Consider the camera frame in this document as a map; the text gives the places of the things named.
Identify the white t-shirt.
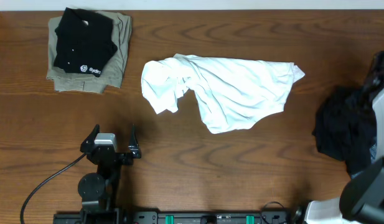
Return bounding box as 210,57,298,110
141,54,305,134

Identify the folded black polo shirt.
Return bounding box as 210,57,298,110
54,8,118,77

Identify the dark crumpled garment pile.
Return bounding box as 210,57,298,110
312,50,384,178

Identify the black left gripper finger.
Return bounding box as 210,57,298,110
80,124,100,152
128,125,142,159

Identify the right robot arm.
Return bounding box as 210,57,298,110
292,88,384,224

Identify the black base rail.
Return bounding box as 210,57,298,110
53,211,290,224

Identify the folded khaki garment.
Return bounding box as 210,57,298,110
46,11,132,94

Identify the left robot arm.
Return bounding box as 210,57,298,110
78,125,141,224

